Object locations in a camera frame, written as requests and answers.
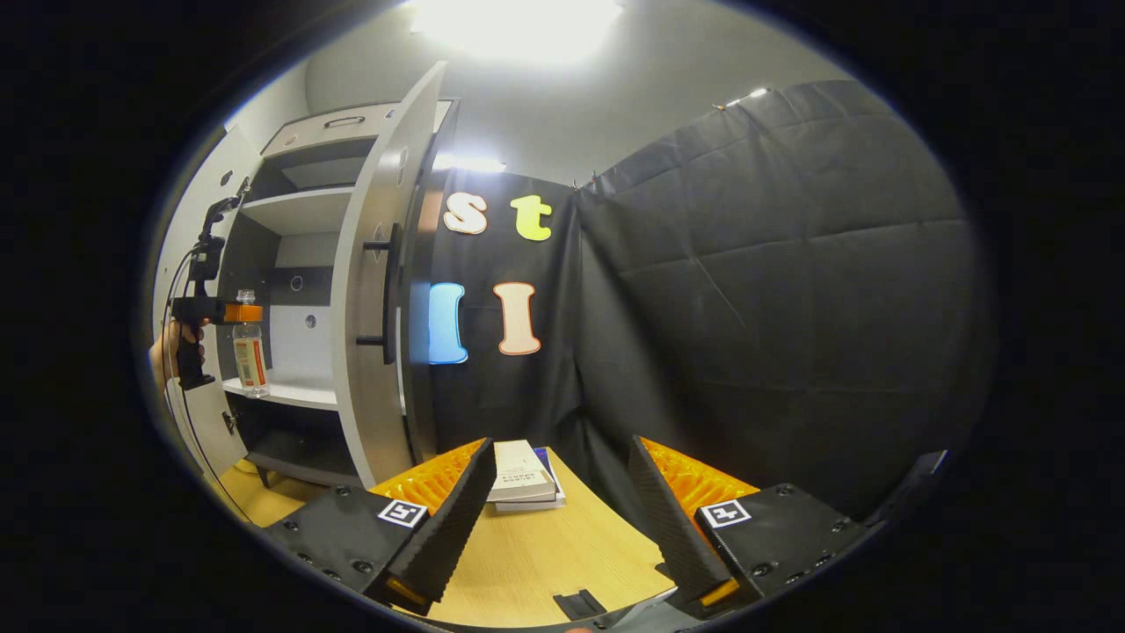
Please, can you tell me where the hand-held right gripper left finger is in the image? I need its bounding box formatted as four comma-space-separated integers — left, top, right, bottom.
264, 437, 497, 616

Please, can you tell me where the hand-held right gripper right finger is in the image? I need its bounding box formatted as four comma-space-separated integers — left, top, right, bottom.
628, 434, 871, 618

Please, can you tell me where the clear plastic bottle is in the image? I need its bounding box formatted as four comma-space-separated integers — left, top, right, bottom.
232, 289, 271, 399

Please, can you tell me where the grey cabinet door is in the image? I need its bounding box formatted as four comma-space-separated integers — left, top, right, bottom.
154, 123, 265, 480
330, 60, 449, 490

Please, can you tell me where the grey cabinet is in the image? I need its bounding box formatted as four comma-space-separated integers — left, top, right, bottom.
215, 98, 460, 490

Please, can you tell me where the grey cabinet drawer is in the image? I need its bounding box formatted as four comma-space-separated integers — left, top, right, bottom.
262, 98, 454, 161

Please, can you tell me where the blue cover book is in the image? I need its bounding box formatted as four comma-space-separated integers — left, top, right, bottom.
495, 447, 566, 513

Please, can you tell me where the black backdrop cloth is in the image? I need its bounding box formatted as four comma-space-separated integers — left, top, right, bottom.
413, 79, 998, 528

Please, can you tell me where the large ceiling light panel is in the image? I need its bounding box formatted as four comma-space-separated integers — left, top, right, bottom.
409, 0, 627, 64

